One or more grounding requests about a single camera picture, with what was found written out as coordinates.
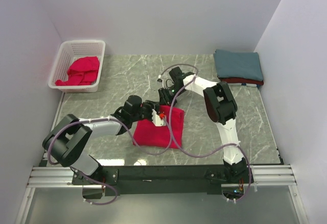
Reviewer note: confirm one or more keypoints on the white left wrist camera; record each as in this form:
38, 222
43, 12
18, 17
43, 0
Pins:
158, 119

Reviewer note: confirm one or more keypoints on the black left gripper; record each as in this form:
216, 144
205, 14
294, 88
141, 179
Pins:
152, 104

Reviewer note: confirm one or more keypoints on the white plastic laundry basket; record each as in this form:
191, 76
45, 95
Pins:
68, 53

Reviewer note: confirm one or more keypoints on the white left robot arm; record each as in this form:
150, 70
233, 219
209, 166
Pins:
66, 142

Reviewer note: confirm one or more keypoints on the red t-shirt in basket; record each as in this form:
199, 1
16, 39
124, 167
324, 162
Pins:
84, 71

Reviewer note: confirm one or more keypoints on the folded teal t-shirt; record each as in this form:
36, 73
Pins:
238, 65

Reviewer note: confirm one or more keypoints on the red t-shirt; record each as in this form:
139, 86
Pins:
147, 134
84, 71
243, 82

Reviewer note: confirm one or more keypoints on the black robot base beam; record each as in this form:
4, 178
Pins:
172, 178

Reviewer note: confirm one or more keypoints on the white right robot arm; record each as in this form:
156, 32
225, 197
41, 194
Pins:
221, 108

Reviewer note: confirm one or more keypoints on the folded red t-shirt in stack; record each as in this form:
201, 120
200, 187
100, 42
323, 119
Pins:
243, 82

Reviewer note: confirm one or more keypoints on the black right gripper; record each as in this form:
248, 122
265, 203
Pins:
164, 98

